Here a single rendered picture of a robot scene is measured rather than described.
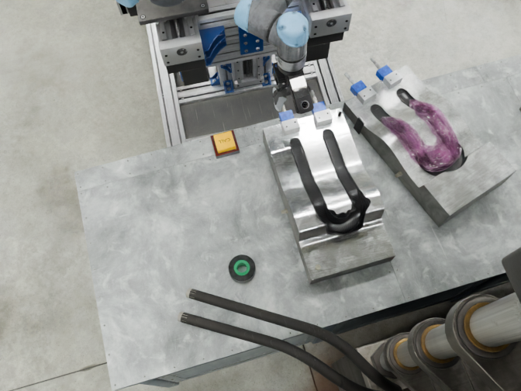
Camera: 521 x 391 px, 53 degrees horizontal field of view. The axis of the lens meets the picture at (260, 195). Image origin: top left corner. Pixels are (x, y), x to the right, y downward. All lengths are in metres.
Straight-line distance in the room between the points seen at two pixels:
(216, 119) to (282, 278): 1.10
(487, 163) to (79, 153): 1.91
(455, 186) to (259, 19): 0.76
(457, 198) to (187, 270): 0.83
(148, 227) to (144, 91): 1.32
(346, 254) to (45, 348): 1.50
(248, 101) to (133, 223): 1.05
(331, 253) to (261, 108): 1.11
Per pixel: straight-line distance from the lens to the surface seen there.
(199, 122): 2.50
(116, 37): 3.13
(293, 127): 1.66
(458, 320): 0.88
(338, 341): 1.46
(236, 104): 2.53
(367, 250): 1.59
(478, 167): 1.72
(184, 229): 1.67
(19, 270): 2.70
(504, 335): 0.80
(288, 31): 1.29
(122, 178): 1.77
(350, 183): 1.61
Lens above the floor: 2.37
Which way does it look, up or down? 69 degrees down
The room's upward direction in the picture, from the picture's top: 3 degrees counter-clockwise
